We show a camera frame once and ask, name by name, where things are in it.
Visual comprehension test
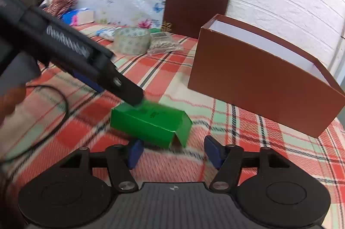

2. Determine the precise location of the person's left hand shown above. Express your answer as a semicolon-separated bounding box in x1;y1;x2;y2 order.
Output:
0;81;26;127

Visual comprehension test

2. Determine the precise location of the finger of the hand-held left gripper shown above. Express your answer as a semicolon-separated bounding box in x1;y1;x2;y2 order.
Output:
93;59;145;107
71;71;105;93

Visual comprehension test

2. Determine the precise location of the black cable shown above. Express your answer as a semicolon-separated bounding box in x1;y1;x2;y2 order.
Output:
0;85;69;165

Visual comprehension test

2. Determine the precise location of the red patterned cloth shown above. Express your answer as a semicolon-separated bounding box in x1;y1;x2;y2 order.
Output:
43;0;78;17

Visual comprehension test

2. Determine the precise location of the green cardboard box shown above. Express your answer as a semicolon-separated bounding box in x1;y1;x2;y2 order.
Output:
110;100;193;150

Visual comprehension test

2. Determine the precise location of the blue pink packet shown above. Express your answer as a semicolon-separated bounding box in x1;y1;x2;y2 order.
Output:
61;8;95;27

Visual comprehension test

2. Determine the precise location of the crumpled blue white plastic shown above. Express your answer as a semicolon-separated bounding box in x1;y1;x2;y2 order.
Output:
94;27;119;41

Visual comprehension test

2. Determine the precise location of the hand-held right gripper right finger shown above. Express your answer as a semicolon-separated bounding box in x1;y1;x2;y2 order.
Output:
204;136;290;192

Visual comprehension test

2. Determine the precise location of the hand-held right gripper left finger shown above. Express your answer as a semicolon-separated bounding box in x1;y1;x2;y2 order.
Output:
58;139;144;193

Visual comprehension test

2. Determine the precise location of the red plaid blanket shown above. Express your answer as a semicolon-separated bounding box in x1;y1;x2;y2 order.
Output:
0;22;345;229

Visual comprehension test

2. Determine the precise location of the brown cardboard box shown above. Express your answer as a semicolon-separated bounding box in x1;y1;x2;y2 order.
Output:
187;14;345;138

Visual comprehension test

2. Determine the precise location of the brown wooden headboard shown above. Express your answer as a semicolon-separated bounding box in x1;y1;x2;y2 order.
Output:
58;0;233;39

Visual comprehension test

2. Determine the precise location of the clear bag of white beads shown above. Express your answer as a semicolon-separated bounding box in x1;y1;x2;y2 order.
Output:
147;31;184;55

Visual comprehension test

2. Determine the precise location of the clear tape roll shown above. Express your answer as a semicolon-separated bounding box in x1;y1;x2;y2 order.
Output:
112;28;151;55

